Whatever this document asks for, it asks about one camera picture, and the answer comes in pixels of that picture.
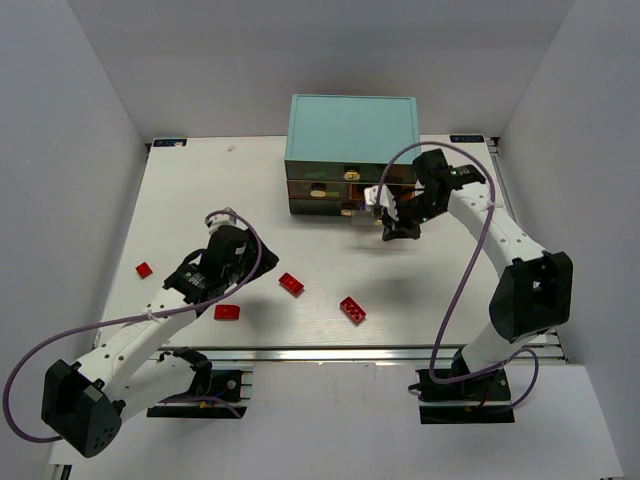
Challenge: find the red sloped lego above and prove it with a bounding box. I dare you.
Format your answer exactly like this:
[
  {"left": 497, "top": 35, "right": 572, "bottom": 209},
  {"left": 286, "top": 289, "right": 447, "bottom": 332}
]
[{"left": 213, "top": 304, "right": 241, "bottom": 321}]

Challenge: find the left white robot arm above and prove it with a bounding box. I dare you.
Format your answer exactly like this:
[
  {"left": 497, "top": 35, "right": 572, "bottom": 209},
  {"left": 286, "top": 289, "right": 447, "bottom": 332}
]
[{"left": 41, "top": 225, "right": 279, "bottom": 458}]

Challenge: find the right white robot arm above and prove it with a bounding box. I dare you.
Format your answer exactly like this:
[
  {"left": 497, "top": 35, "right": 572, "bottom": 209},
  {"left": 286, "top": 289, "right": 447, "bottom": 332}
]
[{"left": 365, "top": 141, "right": 573, "bottom": 384}]

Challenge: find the right blue label sticker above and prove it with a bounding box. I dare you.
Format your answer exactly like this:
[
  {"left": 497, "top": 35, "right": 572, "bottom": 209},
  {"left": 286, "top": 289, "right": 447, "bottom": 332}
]
[{"left": 449, "top": 134, "right": 485, "bottom": 143}]

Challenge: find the blue label sticker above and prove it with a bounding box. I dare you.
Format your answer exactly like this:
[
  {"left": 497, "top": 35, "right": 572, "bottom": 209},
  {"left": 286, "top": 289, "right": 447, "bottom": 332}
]
[
  {"left": 152, "top": 139, "right": 187, "bottom": 148},
  {"left": 449, "top": 134, "right": 485, "bottom": 143}
]

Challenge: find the small red lego left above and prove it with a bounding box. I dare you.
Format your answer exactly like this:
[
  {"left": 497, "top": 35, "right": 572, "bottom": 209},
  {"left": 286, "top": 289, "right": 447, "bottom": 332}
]
[{"left": 135, "top": 262, "right": 153, "bottom": 279}]

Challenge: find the teal drawer cabinet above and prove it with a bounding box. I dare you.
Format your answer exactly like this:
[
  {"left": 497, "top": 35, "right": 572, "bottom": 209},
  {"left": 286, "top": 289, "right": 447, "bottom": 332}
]
[{"left": 284, "top": 94, "right": 420, "bottom": 217}]

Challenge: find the left blue label sticker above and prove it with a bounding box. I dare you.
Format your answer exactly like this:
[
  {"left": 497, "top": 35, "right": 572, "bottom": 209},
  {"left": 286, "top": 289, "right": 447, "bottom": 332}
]
[{"left": 152, "top": 139, "right": 187, "bottom": 148}]

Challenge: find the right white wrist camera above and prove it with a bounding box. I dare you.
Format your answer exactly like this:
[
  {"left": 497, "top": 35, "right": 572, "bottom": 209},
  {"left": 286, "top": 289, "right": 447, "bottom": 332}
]
[{"left": 364, "top": 184, "right": 398, "bottom": 220}]

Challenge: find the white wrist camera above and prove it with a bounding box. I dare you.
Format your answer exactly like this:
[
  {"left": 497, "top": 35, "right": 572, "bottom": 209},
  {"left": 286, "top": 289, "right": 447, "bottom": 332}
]
[
  {"left": 204, "top": 207, "right": 237, "bottom": 236},
  {"left": 364, "top": 184, "right": 398, "bottom": 220}
]

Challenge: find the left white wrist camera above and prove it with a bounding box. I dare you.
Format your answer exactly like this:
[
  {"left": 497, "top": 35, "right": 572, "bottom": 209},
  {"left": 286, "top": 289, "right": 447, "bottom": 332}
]
[{"left": 204, "top": 207, "right": 237, "bottom": 236}]

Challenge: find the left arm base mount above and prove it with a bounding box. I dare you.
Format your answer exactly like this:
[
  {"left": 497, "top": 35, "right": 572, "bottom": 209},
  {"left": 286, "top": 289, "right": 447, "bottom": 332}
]
[{"left": 146, "top": 364, "right": 253, "bottom": 420}]

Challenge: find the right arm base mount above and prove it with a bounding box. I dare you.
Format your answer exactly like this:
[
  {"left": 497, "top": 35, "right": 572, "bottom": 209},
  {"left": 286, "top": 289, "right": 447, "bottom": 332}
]
[{"left": 408, "top": 369, "right": 515, "bottom": 425}]

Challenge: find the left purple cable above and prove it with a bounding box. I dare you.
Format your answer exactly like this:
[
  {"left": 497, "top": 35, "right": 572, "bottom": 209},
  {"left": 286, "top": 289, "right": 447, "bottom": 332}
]
[{"left": 2, "top": 209, "right": 264, "bottom": 444}]

